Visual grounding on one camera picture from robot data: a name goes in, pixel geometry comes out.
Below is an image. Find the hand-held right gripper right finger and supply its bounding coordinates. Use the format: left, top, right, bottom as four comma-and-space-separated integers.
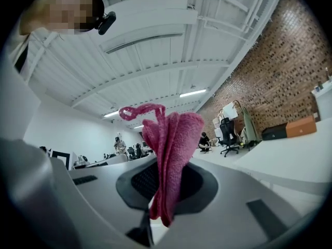
149, 157, 308, 249

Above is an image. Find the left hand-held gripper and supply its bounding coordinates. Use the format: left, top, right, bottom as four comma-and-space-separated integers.
38, 146, 71, 171

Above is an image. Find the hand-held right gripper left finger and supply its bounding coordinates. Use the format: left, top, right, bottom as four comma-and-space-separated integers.
67, 157, 159, 249

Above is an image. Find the pink cloth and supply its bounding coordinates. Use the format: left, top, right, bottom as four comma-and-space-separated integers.
118, 103, 205, 228

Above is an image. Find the white office desk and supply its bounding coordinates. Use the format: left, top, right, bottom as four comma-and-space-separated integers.
74, 153, 156, 169

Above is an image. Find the white table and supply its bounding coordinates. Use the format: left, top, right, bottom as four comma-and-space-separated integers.
233, 118, 332, 191

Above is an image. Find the black office chair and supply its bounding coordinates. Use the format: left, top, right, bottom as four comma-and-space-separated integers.
216, 117, 240, 158

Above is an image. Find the stack of white boxes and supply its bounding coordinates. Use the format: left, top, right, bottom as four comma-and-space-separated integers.
212, 117, 226, 147

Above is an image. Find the coat rack with green coat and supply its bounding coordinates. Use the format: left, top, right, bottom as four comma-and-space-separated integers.
234, 100, 261, 151

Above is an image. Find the black box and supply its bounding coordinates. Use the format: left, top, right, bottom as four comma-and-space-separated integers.
261, 122, 288, 141

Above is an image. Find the orange box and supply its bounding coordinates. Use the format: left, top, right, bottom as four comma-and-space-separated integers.
285, 115, 317, 139

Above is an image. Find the white cabinet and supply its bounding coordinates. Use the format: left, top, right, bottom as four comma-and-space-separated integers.
311, 80, 332, 121

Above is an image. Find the person's head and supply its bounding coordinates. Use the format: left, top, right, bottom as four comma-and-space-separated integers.
19, 0, 105, 36

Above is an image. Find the black head-worn camera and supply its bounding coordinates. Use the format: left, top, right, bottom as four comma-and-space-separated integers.
97, 11, 117, 36

